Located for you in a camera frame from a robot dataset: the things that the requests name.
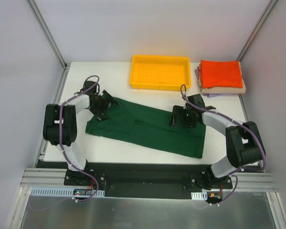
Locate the white cable duct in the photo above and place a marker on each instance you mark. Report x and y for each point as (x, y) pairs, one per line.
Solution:
(199, 195)
(66, 192)

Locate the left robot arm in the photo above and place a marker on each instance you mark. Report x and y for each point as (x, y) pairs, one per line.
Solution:
(60, 123)

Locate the right white cable duct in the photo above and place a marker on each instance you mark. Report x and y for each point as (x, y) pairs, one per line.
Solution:
(199, 195)

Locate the right aluminium frame post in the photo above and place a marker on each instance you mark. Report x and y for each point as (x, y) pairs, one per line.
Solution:
(257, 28)

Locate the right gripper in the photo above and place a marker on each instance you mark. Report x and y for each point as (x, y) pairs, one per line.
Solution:
(178, 117)

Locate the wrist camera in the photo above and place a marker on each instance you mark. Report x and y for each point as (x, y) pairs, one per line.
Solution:
(197, 100)
(93, 87)

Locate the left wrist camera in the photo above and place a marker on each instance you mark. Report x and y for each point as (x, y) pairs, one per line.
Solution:
(93, 87)

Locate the left white cable duct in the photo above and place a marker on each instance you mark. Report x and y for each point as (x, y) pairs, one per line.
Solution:
(66, 192)

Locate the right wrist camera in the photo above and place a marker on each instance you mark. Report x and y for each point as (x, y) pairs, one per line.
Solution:
(197, 100)

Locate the green t-shirt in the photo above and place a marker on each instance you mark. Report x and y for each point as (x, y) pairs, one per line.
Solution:
(149, 127)

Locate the front aluminium rail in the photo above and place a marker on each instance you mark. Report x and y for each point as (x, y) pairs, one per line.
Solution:
(54, 177)

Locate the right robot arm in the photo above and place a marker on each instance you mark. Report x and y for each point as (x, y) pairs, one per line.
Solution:
(243, 142)

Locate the aluminium frame post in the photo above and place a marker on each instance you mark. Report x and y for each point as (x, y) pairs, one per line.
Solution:
(46, 32)
(257, 28)

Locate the left aluminium frame post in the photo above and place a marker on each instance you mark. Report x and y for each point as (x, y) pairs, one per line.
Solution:
(46, 32)

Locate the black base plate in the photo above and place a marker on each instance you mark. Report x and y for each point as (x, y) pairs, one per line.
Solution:
(147, 180)

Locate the yellow plastic tray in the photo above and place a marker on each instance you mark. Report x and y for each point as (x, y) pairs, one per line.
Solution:
(153, 72)

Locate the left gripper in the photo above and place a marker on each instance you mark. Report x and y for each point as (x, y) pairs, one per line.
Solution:
(104, 105)

